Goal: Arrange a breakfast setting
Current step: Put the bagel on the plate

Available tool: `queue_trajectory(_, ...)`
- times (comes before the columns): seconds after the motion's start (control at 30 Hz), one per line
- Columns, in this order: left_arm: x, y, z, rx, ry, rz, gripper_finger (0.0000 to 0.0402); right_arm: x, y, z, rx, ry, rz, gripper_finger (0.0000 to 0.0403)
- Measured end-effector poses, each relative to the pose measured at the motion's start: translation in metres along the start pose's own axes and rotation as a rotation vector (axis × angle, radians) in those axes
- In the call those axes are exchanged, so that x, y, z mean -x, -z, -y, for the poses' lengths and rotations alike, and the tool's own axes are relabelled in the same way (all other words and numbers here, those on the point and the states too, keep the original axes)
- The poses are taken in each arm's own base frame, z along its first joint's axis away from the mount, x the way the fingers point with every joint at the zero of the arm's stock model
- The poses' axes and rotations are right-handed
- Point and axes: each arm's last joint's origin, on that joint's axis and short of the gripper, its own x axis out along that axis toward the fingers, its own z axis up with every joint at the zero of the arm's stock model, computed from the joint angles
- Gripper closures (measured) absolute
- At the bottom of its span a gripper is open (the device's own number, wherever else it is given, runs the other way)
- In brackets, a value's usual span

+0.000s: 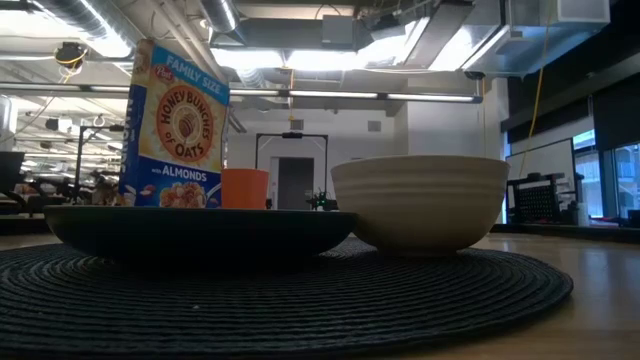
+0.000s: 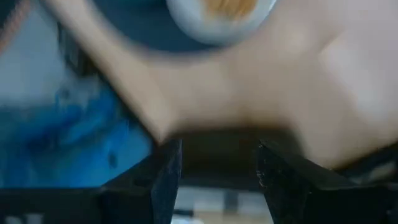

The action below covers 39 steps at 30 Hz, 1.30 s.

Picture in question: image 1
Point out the orange plastic cup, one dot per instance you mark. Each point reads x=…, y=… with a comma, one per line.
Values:
x=245, y=189

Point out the square wall vent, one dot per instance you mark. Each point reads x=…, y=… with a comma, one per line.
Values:
x=296, y=125
x=374, y=126

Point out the black round woven placemat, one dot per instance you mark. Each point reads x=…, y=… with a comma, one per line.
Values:
x=300, y=305

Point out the black ceiling mounted device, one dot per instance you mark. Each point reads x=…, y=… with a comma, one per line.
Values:
x=70, y=54

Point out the Honey Bunches cereal box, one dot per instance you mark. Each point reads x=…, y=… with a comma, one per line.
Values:
x=180, y=130

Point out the grey ceiling box unit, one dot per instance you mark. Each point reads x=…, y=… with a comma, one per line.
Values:
x=339, y=30

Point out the long ceiling light fixture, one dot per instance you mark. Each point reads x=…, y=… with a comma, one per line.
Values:
x=360, y=95

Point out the large rectangular metal duct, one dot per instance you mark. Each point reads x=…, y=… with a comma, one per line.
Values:
x=480, y=40

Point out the black background gantry frame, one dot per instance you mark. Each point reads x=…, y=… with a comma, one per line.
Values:
x=292, y=135

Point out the grey door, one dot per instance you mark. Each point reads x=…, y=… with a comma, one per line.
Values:
x=296, y=182

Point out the white ribbed ceramic bowl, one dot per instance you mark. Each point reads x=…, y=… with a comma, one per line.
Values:
x=420, y=205

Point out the black security camera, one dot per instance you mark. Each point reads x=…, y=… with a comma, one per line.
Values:
x=475, y=75

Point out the silver round ceiling duct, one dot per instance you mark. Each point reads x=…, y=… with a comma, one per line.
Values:
x=220, y=17
x=85, y=17

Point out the dark green plate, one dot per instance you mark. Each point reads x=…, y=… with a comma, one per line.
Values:
x=200, y=232

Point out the small black background robot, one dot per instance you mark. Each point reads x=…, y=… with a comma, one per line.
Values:
x=322, y=201

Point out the whiteboard panel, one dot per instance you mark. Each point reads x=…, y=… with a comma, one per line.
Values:
x=542, y=160

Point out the black pole stand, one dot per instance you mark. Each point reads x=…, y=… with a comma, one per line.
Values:
x=79, y=165

